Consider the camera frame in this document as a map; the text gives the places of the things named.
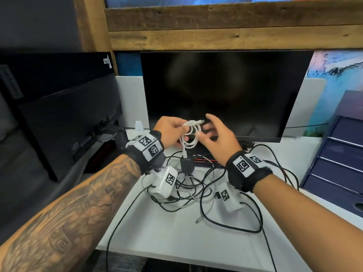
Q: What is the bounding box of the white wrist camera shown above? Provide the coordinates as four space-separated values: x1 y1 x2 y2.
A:
220 181 244 213
147 166 178 199

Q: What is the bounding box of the black panel with white sticker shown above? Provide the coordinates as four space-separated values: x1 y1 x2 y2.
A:
0 52 115 104

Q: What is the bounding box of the person's left forearm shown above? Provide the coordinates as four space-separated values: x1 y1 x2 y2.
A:
0 154 141 272

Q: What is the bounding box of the black left wrist strap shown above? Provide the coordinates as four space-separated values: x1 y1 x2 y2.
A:
122 130 166 175

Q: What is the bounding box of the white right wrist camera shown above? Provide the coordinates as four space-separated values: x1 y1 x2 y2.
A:
220 181 244 213

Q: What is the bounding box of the small black cable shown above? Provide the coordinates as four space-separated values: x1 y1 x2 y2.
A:
200 187 263 234

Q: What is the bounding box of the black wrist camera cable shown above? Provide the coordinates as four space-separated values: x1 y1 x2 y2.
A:
105 185 151 272
241 201 277 272

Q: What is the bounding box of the white partition panel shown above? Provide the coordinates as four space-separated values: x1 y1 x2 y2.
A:
283 78 327 138
115 76 151 129

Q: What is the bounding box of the white cable with black charger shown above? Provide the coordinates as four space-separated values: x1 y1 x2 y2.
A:
180 119 205 161

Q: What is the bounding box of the black wrist strap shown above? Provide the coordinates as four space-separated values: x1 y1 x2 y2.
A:
225 150 273 193
122 130 166 175

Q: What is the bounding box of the black right wrist strap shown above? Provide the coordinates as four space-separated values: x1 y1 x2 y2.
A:
225 150 273 193

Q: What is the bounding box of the person's right forearm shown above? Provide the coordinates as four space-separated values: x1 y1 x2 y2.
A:
252 174 363 272

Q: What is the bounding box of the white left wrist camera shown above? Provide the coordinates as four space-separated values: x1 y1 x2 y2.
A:
147 166 178 199

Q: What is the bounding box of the black monitor power cable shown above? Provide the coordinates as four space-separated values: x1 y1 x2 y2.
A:
92 126 123 142

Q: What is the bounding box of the navy blue drawer unit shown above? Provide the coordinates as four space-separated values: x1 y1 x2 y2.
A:
300 90 363 218

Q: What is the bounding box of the person's left hand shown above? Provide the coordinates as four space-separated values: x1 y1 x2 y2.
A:
153 116 191 149

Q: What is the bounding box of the black charger plug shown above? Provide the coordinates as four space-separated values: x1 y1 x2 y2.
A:
180 157 195 174

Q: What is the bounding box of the person's right hand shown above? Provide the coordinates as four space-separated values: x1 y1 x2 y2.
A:
195 113 243 166

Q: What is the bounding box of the black computer monitor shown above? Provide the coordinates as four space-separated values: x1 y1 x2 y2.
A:
140 51 314 144

